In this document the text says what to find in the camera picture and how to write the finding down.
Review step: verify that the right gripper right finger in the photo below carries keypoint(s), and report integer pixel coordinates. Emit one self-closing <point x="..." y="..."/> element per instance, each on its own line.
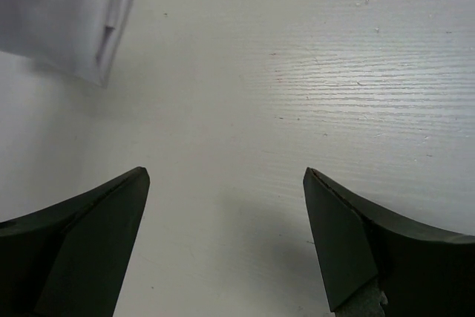
<point x="376" y="262"/>

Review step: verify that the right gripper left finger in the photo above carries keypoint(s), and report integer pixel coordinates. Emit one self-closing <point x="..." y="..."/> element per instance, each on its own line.
<point x="70" y="259"/>

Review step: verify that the white t-shirt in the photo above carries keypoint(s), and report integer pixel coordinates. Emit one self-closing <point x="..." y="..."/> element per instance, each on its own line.
<point x="79" y="37"/>

